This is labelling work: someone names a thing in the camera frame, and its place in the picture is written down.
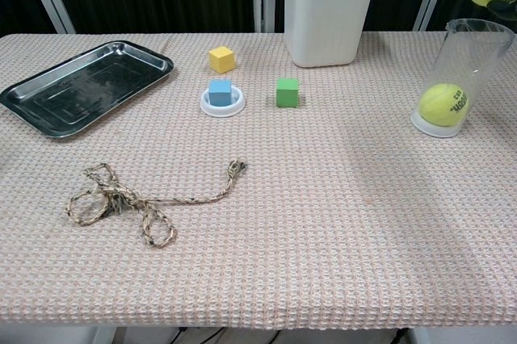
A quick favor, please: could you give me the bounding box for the beige braided rope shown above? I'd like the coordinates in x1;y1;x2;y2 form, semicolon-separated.
64;160;250;250

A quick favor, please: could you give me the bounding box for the beige waffle-weave tablecloth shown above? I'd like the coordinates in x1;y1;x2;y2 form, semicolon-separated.
0;32;517;329

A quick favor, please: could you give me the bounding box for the stainless steel rectangular tray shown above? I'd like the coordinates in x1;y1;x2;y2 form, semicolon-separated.
0;40;174;139

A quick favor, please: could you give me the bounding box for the yellow foam cube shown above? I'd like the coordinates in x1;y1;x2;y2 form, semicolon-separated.
208;46;236;74

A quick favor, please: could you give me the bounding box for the clear plastic tube container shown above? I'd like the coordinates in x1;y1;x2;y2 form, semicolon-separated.
410;18;516;138

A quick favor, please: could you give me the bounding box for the blue foam cube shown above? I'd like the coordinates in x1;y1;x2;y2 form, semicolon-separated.
208;79;233;107

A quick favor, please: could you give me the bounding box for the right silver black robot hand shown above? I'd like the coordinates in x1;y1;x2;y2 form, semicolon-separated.
486;0;517;23

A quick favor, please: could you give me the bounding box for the green foam cube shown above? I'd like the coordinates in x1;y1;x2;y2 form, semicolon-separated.
275;78;301;109

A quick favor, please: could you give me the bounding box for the white desktop trash bin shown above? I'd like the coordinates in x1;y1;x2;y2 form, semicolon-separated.
284;0;378;69

